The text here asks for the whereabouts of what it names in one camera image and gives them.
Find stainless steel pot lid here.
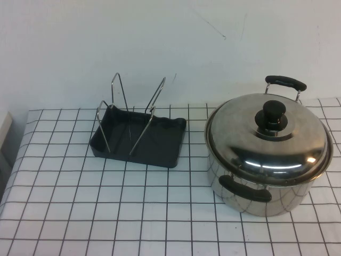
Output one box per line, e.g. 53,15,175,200
206,92,329,187

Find white black-grid tablecloth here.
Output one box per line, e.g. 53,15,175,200
0,98,341,256

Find black tray wire lid rack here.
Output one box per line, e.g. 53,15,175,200
90,72,187,169

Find stainless steel pot, black handles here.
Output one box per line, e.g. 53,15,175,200
204,75,334,217

